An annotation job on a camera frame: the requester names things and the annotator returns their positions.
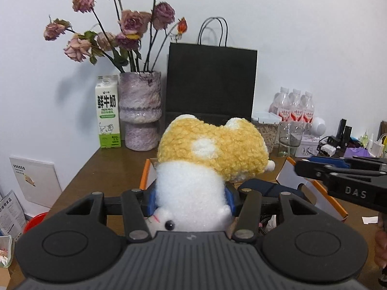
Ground white printed tin box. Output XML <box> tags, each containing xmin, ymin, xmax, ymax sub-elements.
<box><xmin>295</xmin><ymin>134</ymin><xmax>319</xmax><ymax>157</ymax></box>

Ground black power adapters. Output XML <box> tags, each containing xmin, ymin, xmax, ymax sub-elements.
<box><xmin>328</xmin><ymin>119</ymin><xmax>353</xmax><ymax>148</ymax></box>

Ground purple tissue pack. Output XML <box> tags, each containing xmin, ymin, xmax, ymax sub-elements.
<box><xmin>345</xmin><ymin>146</ymin><xmax>371</xmax><ymax>158</ymax></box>

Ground white green milk carton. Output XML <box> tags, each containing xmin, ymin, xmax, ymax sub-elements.
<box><xmin>95</xmin><ymin>75</ymin><xmax>122</xmax><ymax>149</ymax></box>

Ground navy glasses case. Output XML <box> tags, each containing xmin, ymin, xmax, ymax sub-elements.
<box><xmin>239</xmin><ymin>179</ymin><xmax>306</xmax><ymax>200</ymax></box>

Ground yellow white plush toy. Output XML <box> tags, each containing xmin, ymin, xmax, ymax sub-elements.
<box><xmin>145</xmin><ymin>114</ymin><xmax>275</xmax><ymax>232</ymax></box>

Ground wooden desktop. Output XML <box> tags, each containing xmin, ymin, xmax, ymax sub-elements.
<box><xmin>9</xmin><ymin>145</ymin><xmax>387</xmax><ymax>278</ymax></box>

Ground orange-edged cardboard box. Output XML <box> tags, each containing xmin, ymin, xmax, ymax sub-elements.
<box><xmin>140</xmin><ymin>156</ymin><xmax>348</xmax><ymax>222</ymax></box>

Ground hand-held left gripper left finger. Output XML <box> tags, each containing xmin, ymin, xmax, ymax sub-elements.
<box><xmin>65</xmin><ymin>187</ymin><xmax>156</xmax><ymax>243</ymax></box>

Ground stack of printed papers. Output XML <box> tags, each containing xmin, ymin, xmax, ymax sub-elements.
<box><xmin>0</xmin><ymin>190</ymin><xmax>26</xmax><ymax>236</ymax></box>

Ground black paper bag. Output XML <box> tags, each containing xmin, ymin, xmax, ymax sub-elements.
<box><xmin>166</xmin><ymin>17</ymin><xmax>258</xmax><ymax>124</ymax></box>

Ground small cosmetic bottles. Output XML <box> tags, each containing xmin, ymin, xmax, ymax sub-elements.
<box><xmin>363</xmin><ymin>130</ymin><xmax>375</xmax><ymax>149</ymax></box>

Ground clear glass cup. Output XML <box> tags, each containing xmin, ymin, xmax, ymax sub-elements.
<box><xmin>277</xmin><ymin>122</ymin><xmax>304</xmax><ymax>158</ymax></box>

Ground person's right hand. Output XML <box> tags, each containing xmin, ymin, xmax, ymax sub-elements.
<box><xmin>374</xmin><ymin>214</ymin><xmax>387</xmax><ymax>268</ymax></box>

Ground white booklet against wall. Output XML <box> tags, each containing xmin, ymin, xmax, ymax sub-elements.
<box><xmin>9</xmin><ymin>155</ymin><xmax>62</xmax><ymax>216</ymax></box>

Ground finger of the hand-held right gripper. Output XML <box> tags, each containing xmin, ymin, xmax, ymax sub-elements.
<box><xmin>295</xmin><ymin>159</ymin><xmax>387</xmax><ymax>185</ymax></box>
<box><xmin>308</xmin><ymin>156</ymin><xmax>387</xmax><ymax>166</ymax></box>

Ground clear seed container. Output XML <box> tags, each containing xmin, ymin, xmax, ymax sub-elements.
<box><xmin>252</xmin><ymin>112</ymin><xmax>280</xmax><ymax>153</ymax></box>

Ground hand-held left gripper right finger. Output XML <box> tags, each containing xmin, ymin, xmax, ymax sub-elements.
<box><xmin>225</xmin><ymin>184</ymin><xmax>316</xmax><ymax>243</ymax></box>

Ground red plastic basin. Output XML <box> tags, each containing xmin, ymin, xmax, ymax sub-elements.
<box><xmin>23</xmin><ymin>213</ymin><xmax>47</xmax><ymax>234</ymax></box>

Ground clear red-label water bottle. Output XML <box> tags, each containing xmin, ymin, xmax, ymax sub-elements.
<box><xmin>289</xmin><ymin>89</ymin><xmax>303</xmax><ymax>123</ymax></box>
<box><xmin>301</xmin><ymin>91</ymin><xmax>315</xmax><ymax>123</ymax></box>
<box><xmin>270</xmin><ymin>87</ymin><xmax>291</xmax><ymax>122</ymax></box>

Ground purple ceramic vase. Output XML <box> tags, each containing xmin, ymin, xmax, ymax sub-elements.
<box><xmin>119</xmin><ymin>71</ymin><xmax>162</xmax><ymax>151</ymax></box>

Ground dried pink rose bouquet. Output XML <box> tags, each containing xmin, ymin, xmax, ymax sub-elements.
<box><xmin>44</xmin><ymin>0</ymin><xmax>188</xmax><ymax>73</ymax></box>

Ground white round device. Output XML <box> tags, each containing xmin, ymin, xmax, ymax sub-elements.
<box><xmin>308</xmin><ymin>118</ymin><xmax>326</xmax><ymax>136</ymax></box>

